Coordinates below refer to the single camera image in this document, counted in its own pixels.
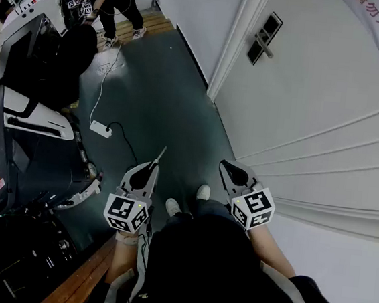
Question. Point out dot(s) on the person's white right shoe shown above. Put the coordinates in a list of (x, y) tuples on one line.
[(203, 192)]

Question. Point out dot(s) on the black equipment rack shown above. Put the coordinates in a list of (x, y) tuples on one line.
[(13, 256)]

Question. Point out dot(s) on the wooden slatted platform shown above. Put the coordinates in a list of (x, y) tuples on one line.
[(152, 22)]

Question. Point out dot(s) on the person's right forearm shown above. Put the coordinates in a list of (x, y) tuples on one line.
[(270, 250)]

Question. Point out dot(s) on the white power strip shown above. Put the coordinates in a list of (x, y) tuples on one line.
[(100, 128)]

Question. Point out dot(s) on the person's white left shoe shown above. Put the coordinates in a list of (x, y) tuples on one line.
[(173, 207)]

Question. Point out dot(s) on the person's left forearm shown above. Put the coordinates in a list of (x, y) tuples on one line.
[(122, 258)]

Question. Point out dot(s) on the black and white machine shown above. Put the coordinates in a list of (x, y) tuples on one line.
[(41, 152)]

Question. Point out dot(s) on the white panelled door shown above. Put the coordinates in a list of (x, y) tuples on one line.
[(316, 93)]

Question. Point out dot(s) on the beige wrist watch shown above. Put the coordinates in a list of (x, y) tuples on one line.
[(126, 239)]

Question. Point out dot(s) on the black chair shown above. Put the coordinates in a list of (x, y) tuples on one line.
[(75, 54)]

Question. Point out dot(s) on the person's black shirt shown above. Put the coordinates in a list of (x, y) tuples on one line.
[(204, 270)]

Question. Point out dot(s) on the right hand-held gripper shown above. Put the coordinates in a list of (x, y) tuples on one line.
[(254, 208)]

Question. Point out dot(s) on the person's white shoe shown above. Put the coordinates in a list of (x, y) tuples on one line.
[(203, 192), (173, 207)]

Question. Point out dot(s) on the person's dark trousers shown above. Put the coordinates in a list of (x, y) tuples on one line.
[(210, 207)]

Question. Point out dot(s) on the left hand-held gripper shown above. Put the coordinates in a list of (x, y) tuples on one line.
[(126, 211)]

